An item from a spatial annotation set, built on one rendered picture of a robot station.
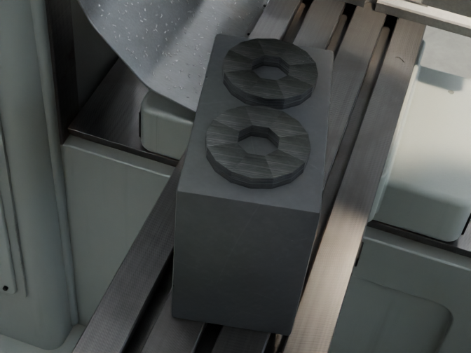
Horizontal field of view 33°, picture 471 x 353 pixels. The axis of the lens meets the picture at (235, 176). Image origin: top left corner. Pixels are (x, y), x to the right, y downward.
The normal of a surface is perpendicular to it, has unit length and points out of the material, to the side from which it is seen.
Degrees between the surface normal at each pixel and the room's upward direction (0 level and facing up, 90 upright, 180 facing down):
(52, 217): 89
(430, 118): 0
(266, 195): 0
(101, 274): 90
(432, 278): 90
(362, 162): 0
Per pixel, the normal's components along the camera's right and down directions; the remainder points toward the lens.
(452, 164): 0.08, -0.68
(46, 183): 0.70, 0.55
